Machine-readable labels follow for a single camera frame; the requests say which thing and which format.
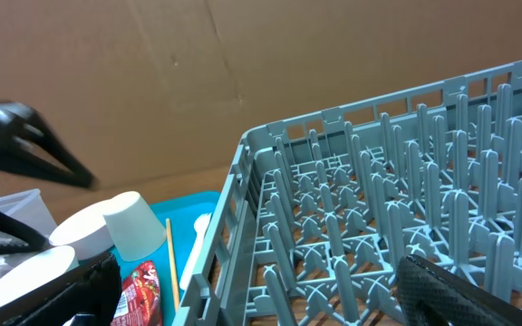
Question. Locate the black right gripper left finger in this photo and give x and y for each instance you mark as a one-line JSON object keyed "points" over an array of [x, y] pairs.
{"points": [[90, 293]]}

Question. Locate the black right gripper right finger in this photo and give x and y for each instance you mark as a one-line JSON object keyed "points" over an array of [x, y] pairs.
{"points": [[430, 295]]}

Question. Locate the white bowl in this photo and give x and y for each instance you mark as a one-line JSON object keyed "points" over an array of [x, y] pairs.
{"points": [[36, 271]]}

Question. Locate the pink bowl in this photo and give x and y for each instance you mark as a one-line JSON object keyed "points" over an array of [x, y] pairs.
{"points": [[85, 232]]}

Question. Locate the grey dishwasher rack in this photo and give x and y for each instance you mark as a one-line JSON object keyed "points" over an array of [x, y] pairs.
{"points": [[318, 210]]}

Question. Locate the red sauce packet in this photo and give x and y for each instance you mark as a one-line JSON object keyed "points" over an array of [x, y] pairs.
{"points": [[140, 302]]}

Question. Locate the clear plastic bin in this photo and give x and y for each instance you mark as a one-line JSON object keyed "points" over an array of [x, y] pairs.
{"points": [[29, 208]]}

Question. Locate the white paper cup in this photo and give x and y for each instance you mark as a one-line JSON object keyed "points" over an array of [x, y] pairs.
{"points": [[134, 228]]}

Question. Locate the wooden chopstick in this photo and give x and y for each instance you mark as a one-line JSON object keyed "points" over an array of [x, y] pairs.
{"points": [[172, 266]]}

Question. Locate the teal plastic tray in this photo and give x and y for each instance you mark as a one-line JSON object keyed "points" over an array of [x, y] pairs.
{"points": [[182, 213]]}

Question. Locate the white plastic fork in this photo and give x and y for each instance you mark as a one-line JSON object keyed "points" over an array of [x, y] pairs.
{"points": [[200, 227]]}

